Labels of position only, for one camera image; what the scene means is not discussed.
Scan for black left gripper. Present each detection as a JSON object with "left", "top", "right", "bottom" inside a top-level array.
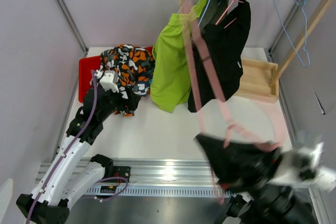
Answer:
[{"left": 99, "top": 85, "right": 141, "bottom": 122}]

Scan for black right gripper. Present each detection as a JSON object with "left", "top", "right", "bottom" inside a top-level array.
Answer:
[{"left": 203, "top": 127, "right": 327, "bottom": 224}]

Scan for blue patterned shorts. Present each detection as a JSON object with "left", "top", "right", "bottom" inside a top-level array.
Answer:
[{"left": 133, "top": 76, "right": 152, "bottom": 97}]

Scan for orange camouflage shorts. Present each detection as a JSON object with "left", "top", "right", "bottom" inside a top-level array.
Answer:
[{"left": 99, "top": 44, "right": 156, "bottom": 118}]

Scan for black shorts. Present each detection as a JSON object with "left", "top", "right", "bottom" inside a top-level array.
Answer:
[{"left": 192, "top": 0, "right": 251, "bottom": 106}]

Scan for pink hanger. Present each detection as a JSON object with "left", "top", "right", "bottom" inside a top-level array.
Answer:
[
  {"left": 181, "top": 3, "right": 286, "bottom": 192},
  {"left": 215, "top": 0, "right": 240, "bottom": 25}
]

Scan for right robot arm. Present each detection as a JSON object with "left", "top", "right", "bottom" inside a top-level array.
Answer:
[{"left": 195, "top": 133, "right": 318, "bottom": 223}]

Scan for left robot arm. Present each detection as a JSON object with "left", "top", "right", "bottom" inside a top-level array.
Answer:
[{"left": 16, "top": 87, "right": 140, "bottom": 223}]

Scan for lime green shorts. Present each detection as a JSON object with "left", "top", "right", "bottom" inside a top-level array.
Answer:
[{"left": 150, "top": 0, "right": 208, "bottom": 113}]

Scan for dark grey shorts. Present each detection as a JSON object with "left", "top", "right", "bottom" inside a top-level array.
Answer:
[{"left": 198, "top": 0, "right": 229, "bottom": 30}]

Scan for red plastic tray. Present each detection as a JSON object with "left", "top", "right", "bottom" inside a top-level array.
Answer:
[{"left": 79, "top": 47, "right": 152, "bottom": 101}]

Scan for wooden clothes rack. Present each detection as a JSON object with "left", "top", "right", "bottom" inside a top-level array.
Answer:
[{"left": 178, "top": 0, "right": 336, "bottom": 104}]

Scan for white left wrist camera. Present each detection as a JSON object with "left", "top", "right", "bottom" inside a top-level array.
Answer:
[{"left": 91, "top": 70, "right": 119, "bottom": 93}]

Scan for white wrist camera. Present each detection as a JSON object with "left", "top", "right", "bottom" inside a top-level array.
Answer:
[
  {"left": 91, "top": 70, "right": 119, "bottom": 93},
  {"left": 269, "top": 131, "right": 335, "bottom": 191}
]

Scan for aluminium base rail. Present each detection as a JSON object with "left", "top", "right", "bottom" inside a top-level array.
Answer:
[{"left": 36, "top": 157, "right": 318, "bottom": 189}]

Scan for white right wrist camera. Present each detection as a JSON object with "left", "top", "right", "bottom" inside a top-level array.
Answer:
[{"left": 269, "top": 131, "right": 335, "bottom": 191}]

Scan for slotted cable duct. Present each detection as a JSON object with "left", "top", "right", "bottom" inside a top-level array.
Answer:
[{"left": 86, "top": 187, "right": 237, "bottom": 198}]

